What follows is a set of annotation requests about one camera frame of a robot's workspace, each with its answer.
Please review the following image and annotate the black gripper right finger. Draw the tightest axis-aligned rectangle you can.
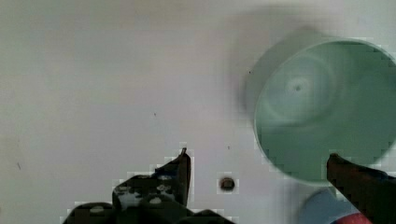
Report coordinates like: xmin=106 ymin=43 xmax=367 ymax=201
xmin=326 ymin=153 xmax=396 ymax=224

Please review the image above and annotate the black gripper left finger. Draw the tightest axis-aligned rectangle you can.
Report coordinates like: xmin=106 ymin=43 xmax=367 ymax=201
xmin=62 ymin=148 xmax=235 ymax=224

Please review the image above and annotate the green mug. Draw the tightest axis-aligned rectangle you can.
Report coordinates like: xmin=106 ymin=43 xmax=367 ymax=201
xmin=246 ymin=30 xmax=395 ymax=186

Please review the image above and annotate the blue bowl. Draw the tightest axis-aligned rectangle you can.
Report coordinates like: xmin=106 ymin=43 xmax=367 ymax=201
xmin=297 ymin=189 xmax=361 ymax=224

